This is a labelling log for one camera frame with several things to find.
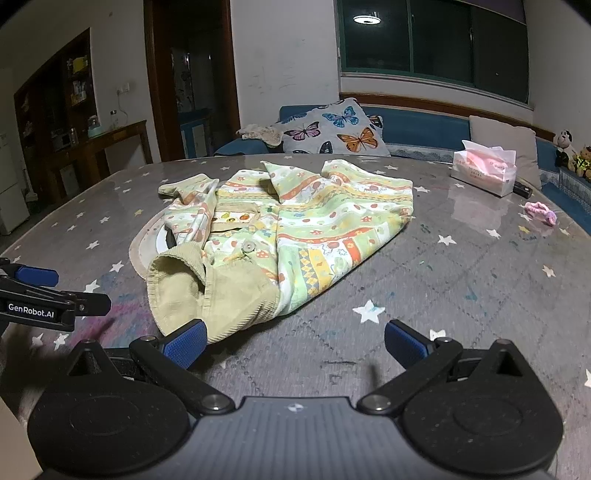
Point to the dark wooden door frame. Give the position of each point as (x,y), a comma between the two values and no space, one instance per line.
(154,83)

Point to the panda plush toy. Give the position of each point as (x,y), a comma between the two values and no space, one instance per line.
(564,147)

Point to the green patterned child jacket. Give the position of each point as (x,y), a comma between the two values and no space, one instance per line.
(295,230)

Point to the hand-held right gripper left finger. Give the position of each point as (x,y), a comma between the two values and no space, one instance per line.
(187,344)

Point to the pale green kettle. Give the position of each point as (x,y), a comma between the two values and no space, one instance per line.
(94,127)

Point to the wooden sideboard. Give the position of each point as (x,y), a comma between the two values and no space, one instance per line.
(101,143)

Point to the pink tissue pack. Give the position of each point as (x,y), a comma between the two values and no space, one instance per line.
(482,168)

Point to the beige pillow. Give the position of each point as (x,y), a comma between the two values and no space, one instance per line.
(503,138)

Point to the blue white cabinet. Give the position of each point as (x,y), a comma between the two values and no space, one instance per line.
(194,134)

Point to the blue sofa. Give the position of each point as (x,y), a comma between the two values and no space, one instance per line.
(415,127)

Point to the wooden shelf cabinet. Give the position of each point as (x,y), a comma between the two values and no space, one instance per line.
(51,92)

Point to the cream cloth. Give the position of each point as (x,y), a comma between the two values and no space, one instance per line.
(261,131)

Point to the grey star tablecloth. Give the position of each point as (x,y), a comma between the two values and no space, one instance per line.
(438,286)

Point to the butterfly print pillow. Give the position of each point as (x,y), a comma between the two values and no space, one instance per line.
(334,129)

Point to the glass jar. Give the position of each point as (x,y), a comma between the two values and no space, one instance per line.
(112,120)

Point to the green framed window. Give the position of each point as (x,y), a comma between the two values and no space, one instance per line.
(438,37)

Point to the round built-in table stove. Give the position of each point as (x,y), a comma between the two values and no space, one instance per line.
(147,244)

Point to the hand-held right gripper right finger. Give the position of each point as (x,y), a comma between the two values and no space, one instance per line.
(408,344)

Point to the small black object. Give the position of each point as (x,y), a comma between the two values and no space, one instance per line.
(522,188)

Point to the yellow orange plush toys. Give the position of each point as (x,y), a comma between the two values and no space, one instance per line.
(582,161)

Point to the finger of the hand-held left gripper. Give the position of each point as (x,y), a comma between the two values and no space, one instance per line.
(92,303)
(37,275)

